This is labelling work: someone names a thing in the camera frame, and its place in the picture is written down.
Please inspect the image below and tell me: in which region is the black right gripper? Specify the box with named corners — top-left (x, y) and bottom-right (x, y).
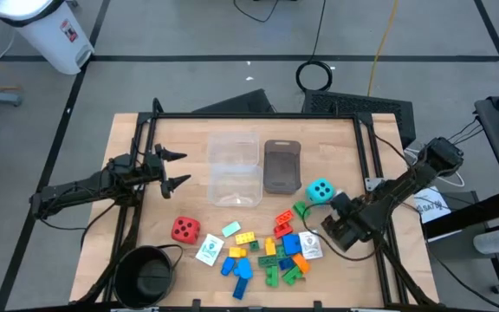
top-left (321, 197), bottom-right (380, 253)

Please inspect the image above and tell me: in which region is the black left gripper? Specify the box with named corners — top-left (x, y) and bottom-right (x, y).
top-left (143, 145), bottom-right (192, 200)

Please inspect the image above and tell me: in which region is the card pack with grey emblem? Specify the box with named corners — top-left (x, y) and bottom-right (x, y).
top-left (297, 231), bottom-right (324, 261)

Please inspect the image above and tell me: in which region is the cyan foam die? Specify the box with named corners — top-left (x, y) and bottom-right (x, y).
top-left (304, 177), bottom-right (336, 205)

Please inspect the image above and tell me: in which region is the orange brick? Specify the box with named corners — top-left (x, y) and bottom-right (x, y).
top-left (292, 253), bottom-right (311, 275)

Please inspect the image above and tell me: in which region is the large blue brick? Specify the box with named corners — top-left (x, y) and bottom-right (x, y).
top-left (282, 233), bottom-right (302, 257)

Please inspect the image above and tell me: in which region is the red brick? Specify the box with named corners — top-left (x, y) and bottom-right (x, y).
top-left (273, 222), bottom-right (295, 240)

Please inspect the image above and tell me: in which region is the orange-red studded brick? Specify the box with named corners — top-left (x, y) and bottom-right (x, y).
top-left (274, 209), bottom-right (295, 226)

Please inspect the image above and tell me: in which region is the red foam die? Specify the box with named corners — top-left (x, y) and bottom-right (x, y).
top-left (171, 215), bottom-right (202, 245)

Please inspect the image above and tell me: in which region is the green stepped brick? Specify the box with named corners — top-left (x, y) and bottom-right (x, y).
top-left (282, 264), bottom-right (303, 286)

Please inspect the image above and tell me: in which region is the mint green tile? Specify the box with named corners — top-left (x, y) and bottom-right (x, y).
top-left (221, 220), bottom-right (243, 238)

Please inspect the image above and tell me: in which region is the card pack with green emblem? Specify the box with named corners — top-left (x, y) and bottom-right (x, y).
top-left (194, 233), bottom-right (225, 267)

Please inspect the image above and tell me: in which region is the yellow studded brick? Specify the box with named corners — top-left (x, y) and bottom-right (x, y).
top-left (234, 231), bottom-right (257, 246)

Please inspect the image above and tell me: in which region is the clear plastic container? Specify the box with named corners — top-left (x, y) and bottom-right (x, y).
top-left (207, 132), bottom-right (261, 168)
top-left (207, 164), bottom-right (264, 208)

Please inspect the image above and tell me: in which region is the grey translucent plastic bin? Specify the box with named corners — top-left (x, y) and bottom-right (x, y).
top-left (262, 139), bottom-right (302, 195)

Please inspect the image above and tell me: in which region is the black flat panel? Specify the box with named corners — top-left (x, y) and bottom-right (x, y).
top-left (191, 88), bottom-right (276, 114)

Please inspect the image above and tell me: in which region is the white printed sheet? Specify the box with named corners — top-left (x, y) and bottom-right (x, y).
top-left (413, 185), bottom-right (452, 224)

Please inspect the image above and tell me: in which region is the blue brick with side studs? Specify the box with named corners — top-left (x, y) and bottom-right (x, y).
top-left (232, 257), bottom-right (255, 281)

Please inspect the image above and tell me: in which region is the light blue rounded brick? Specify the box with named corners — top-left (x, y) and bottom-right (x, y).
top-left (220, 256), bottom-right (237, 277)

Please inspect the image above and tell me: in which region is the black cart beam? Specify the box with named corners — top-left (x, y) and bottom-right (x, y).
top-left (422, 190), bottom-right (499, 240)

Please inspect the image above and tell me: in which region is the grey cylinder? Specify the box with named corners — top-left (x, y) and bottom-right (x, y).
top-left (473, 228), bottom-right (499, 256)

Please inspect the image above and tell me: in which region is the white pedal trash bin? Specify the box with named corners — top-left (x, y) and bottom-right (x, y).
top-left (0, 0), bottom-right (96, 75)

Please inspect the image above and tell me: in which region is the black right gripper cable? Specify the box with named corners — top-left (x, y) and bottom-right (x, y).
top-left (301, 203), bottom-right (383, 263)

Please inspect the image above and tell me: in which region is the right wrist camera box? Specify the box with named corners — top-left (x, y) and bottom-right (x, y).
top-left (330, 190), bottom-right (354, 213)

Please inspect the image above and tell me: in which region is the silver metal bracket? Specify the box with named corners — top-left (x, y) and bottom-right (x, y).
top-left (364, 176), bottom-right (385, 192)

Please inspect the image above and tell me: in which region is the black metal table frame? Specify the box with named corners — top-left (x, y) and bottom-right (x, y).
top-left (74, 98), bottom-right (441, 309)

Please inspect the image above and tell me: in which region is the black bucket with handle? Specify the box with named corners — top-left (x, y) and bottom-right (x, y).
top-left (113, 244), bottom-right (185, 310)

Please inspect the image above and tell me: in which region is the black cable with coil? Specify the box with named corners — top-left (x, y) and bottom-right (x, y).
top-left (295, 0), bottom-right (334, 93)

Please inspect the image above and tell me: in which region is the yellow cable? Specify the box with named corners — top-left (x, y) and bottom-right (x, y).
top-left (366, 0), bottom-right (401, 97)

